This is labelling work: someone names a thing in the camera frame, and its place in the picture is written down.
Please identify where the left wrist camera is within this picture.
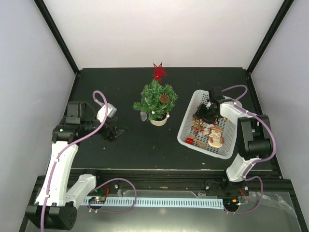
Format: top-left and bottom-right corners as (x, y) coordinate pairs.
(96, 103), (117, 122)

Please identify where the circuit board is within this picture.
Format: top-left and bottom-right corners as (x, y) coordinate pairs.
(88, 196), (106, 204)
(223, 198), (248, 206)

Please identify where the white ball light string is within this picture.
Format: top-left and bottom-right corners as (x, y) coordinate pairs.
(142, 89), (176, 118)

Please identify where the small green christmas tree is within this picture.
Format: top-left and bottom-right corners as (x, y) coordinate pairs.
(133, 80), (179, 120)

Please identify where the clear battery box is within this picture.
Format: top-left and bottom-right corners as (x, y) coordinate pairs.
(140, 112), (148, 122)

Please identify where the white slotted cable duct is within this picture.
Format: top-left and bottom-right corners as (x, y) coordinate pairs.
(82, 197), (224, 210)

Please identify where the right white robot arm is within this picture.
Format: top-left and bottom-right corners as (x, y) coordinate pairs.
(195, 85), (276, 195)

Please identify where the silver glitter ornament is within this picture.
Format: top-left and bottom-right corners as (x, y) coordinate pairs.
(199, 123), (214, 136)

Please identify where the right circuit board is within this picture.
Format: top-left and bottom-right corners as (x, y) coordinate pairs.
(223, 198), (248, 206)

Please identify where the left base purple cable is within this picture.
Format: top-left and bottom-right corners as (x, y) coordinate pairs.
(87, 178), (137, 215)

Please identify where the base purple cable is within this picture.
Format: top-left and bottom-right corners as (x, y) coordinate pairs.
(87, 178), (137, 215)
(224, 175), (264, 215)

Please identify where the left circuit board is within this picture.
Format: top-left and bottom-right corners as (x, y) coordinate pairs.
(88, 196), (106, 204)

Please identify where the white tree pot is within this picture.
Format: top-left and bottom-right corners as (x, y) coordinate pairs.
(150, 113), (169, 127)

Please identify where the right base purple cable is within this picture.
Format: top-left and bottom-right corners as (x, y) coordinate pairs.
(224, 175), (264, 215)

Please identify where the wooden snowman ornament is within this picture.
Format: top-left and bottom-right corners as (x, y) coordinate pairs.
(207, 126), (225, 148)

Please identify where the white perforated plastic basket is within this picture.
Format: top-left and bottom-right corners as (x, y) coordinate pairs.
(177, 90), (237, 159)

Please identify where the red star ornament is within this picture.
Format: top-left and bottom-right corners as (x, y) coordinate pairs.
(153, 62), (167, 83)

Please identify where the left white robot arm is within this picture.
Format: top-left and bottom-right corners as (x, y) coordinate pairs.
(25, 101), (126, 231)

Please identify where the brown pine cone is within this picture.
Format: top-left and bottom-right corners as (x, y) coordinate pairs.
(192, 116), (201, 123)
(159, 93), (170, 103)

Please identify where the red gift box ornament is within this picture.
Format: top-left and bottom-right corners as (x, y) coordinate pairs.
(185, 137), (195, 145)

